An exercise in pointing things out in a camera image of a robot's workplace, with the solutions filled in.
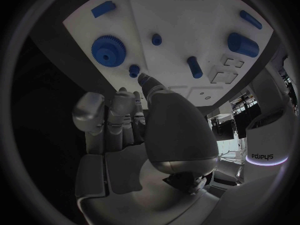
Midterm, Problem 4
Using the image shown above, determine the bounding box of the blue block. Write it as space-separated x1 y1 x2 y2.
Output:
90 0 117 19

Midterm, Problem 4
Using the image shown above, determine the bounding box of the large blue gear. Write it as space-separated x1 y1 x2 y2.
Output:
90 34 128 68

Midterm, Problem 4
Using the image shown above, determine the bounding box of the small blue gear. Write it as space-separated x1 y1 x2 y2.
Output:
128 64 141 79

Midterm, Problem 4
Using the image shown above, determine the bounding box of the white task board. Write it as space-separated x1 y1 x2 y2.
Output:
61 0 276 111

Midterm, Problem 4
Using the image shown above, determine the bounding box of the long thin blue cylinder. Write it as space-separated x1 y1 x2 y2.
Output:
238 9 264 30

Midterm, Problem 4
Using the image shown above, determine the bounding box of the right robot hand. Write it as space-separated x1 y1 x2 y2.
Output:
71 72 222 225

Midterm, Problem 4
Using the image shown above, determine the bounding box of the thick blue cylinder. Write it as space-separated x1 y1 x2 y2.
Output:
226 32 260 59

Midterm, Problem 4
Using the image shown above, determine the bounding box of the short blue peg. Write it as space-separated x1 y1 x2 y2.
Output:
150 33 163 46

